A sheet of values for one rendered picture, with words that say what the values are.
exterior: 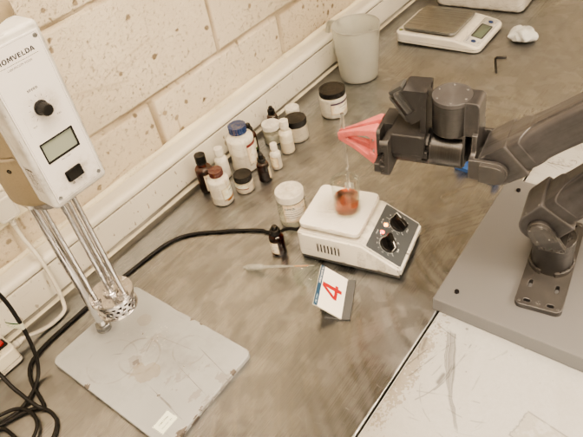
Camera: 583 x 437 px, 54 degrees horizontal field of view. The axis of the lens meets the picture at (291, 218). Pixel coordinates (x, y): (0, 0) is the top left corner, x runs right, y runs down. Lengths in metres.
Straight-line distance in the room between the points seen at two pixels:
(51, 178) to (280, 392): 0.48
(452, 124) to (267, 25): 0.77
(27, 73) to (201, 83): 0.75
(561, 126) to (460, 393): 0.41
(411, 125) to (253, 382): 0.48
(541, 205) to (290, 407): 0.48
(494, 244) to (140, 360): 0.65
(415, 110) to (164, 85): 0.61
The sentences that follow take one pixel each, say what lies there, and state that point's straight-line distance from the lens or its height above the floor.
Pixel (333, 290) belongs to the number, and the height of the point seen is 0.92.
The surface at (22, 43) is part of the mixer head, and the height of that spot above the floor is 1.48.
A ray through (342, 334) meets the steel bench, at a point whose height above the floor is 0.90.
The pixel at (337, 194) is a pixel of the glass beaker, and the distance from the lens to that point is 1.02.
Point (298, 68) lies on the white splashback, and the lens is 1.56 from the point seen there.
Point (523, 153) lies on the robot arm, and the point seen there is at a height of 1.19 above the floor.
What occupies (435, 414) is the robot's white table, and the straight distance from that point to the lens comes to 0.91.
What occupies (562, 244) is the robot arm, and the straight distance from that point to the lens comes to 0.95.
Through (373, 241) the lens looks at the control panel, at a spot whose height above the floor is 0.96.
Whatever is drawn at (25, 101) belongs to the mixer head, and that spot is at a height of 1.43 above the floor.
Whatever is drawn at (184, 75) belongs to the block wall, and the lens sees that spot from 1.33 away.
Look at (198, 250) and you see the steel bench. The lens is 1.19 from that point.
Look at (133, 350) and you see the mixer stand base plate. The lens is 1.06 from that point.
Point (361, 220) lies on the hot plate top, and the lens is 1.04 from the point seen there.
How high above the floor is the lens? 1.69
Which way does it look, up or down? 41 degrees down
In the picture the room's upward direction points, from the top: 11 degrees counter-clockwise
